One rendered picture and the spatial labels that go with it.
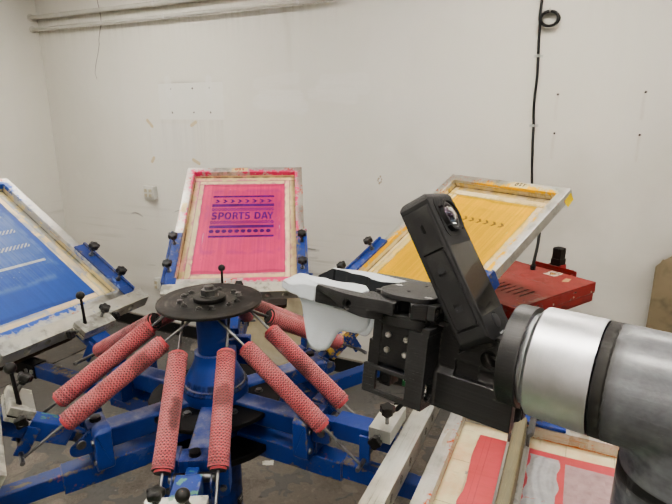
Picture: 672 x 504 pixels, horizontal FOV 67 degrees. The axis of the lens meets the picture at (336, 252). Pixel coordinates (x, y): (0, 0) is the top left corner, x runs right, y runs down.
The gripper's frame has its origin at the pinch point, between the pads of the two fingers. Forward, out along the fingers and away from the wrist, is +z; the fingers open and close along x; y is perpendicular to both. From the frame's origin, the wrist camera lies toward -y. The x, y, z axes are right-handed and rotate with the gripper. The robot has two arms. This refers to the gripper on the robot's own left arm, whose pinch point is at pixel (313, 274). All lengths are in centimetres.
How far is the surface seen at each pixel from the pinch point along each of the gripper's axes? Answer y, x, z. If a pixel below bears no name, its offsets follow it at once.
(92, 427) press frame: 60, 27, 92
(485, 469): 61, 86, 9
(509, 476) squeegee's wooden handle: 52, 72, 0
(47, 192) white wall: 28, 168, 446
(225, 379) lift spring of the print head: 43, 46, 63
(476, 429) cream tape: 59, 100, 18
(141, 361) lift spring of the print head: 42, 35, 83
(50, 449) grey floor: 157, 86, 252
